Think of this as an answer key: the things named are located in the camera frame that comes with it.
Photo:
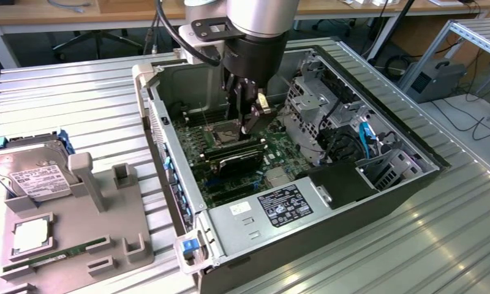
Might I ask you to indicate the long wooden desk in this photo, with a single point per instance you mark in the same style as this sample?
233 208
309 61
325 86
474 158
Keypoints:
105 18

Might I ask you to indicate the black chair base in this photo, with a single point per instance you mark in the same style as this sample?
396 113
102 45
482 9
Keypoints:
330 23

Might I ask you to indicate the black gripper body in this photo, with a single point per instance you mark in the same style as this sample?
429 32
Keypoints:
249 58

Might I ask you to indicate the silver hard disk drive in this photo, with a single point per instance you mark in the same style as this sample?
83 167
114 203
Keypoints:
32 177

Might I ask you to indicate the metal disk bay cage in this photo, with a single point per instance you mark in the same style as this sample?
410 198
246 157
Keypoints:
310 104

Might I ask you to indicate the thin locking lever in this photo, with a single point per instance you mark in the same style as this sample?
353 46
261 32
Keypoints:
206 121

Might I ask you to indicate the blue disk caddy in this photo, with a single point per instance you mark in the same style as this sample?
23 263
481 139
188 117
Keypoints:
65 144

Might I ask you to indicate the aluminium slat frame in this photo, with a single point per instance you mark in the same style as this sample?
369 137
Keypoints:
477 33

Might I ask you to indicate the CPU socket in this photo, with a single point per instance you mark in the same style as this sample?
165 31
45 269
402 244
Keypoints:
222 133

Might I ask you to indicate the green RAM stick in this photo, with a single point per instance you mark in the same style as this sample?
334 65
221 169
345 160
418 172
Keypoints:
57 254
245 145

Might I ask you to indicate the black slanted pole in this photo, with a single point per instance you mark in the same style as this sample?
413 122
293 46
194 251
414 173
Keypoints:
392 27

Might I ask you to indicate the grey power supply unit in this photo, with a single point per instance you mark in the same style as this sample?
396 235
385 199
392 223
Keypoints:
245 226

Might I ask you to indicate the green GPU with black fan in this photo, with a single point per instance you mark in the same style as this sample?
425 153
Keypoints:
241 165

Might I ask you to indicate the black plastic air shroud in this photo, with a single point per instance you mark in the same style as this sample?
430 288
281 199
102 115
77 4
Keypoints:
338 183

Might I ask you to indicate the blue case latch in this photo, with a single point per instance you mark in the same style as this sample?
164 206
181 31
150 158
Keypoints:
189 246

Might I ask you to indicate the green motherboard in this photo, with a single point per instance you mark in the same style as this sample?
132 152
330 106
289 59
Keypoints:
281 144

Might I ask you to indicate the black office chair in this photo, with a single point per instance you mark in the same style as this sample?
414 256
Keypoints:
100 38

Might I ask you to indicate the open black PC case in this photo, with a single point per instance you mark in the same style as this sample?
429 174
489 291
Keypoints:
372 220

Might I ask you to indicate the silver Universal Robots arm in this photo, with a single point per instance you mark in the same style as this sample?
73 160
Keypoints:
261 15

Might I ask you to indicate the grey parts rack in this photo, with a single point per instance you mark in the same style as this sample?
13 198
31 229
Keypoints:
77 269

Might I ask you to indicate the silver CPU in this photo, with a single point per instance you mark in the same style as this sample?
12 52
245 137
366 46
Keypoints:
32 235

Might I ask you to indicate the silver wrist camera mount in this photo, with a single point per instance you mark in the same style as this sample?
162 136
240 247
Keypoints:
210 29

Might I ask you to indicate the silver chipset heatsink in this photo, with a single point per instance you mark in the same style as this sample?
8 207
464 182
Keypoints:
280 177

